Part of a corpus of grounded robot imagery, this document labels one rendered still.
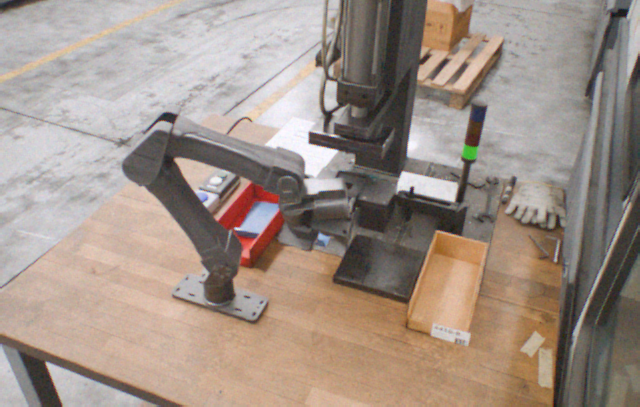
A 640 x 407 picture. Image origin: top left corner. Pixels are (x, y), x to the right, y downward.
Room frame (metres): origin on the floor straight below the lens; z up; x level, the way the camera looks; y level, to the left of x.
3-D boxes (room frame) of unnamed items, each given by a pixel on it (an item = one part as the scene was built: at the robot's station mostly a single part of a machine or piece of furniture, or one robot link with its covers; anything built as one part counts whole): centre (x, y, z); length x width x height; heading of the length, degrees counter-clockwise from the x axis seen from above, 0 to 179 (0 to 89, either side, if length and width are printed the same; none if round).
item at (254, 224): (1.12, 0.15, 0.92); 0.15 x 0.07 x 0.03; 167
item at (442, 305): (0.90, -0.28, 0.93); 0.25 x 0.13 x 0.08; 160
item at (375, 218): (1.18, -0.08, 0.94); 0.20 x 0.10 x 0.07; 70
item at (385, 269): (0.97, -0.14, 0.91); 0.17 x 0.16 x 0.02; 70
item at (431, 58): (4.35, -0.75, 0.07); 1.20 x 1.00 x 0.14; 154
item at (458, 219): (1.13, -0.32, 0.95); 0.06 x 0.03 x 0.09; 70
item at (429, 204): (1.15, -0.26, 0.95); 0.15 x 0.03 x 0.10; 70
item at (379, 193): (1.18, -0.08, 0.98); 0.20 x 0.10 x 0.01; 70
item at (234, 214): (1.09, 0.17, 0.93); 0.25 x 0.12 x 0.06; 160
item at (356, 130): (1.25, -0.09, 1.22); 0.26 x 0.18 x 0.30; 160
